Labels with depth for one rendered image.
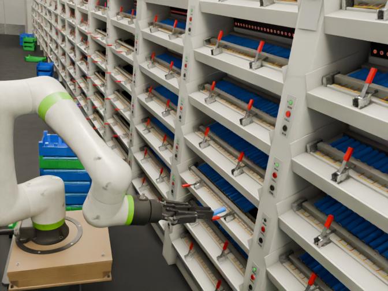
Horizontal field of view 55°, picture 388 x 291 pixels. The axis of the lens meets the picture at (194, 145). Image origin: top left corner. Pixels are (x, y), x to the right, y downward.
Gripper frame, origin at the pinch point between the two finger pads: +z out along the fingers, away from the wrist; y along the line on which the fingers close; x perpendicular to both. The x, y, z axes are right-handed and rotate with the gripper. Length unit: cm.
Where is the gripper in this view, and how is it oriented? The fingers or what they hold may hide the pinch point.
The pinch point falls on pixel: (202, 212)
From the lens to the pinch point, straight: 129.0
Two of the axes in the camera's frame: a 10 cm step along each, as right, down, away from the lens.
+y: -3.9, -3.8, 8.4
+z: 8.8, 1.1, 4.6
